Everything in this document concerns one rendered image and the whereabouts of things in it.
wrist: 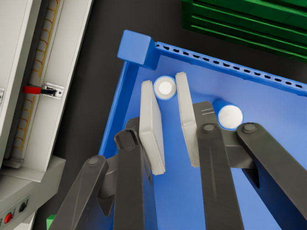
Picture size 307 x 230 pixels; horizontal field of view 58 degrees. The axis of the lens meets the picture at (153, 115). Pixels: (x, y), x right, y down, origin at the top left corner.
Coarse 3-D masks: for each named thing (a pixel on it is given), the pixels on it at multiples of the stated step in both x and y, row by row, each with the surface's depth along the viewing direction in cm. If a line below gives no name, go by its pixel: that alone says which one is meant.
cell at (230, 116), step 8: (216, 104) 23; (224, 104) 20; (232, 104) 19; (216, 112) 20; (224, 112) 19; (232, 112) 19; (240, 112) 19; (224, 120) 19; (232, 120) 19; (240, 120) 19; (224, 128) 20; (232, 128) 19
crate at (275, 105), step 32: (128, 32) 18; (128, 64) 21; (160, 64) 26; (192, 64) 26; (224, 64) 20; (128, 96) 25; (192, 96) 26; (224, 96) 26; (256, 96) 25; (288, 96) 25; (288, 128) 25; (160, 192) 27; (192, 192) 27; (160, 224) 28; (192, 224) 27; (256, 224) 27
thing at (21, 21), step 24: (0, 0) 37; (24, 0) 37; (0, 24) 37; (24, 24) 38; (0, 48) 38; (24, 48) 40; (0, 72) 38; (0, 96) 39; (0, 120) 40; (0, 144) 41
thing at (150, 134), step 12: (144, 84) 20; (144, 96) 18; (144, 108) 17; (156, 108) 19; (144, 120) 15; (156, 120) 17; (144, 132) 14; (156, 132) 16; (144, 144) 15; (156, 144) 15; (156, 156) 15; (156, 168) 15
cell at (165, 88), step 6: (162, 78) 20; (168, 78) 20; (174, 78) 20; (156, 84) 20; (162, 84) 20; (168, 84) 20; (174, 84) 20; (156, 90) 20; (162, 90) 20; (168, 90) 20; (174, 90) 20; (156, 96) 20; (162, 96) 20; (168, 96) 20; (174, 96) 20
